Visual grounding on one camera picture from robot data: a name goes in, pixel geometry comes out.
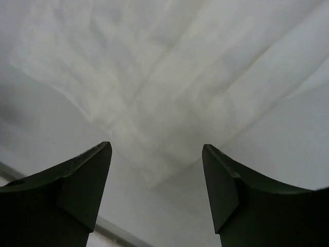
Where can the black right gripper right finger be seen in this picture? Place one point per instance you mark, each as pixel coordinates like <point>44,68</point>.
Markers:
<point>251,209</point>

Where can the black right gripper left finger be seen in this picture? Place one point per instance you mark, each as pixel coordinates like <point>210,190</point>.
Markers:
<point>58,206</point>

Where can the white pleated skirt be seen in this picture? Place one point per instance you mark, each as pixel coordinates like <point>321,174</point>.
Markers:
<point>163,78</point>

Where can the aluminium table front rail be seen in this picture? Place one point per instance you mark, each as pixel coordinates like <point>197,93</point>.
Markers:
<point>103,226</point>

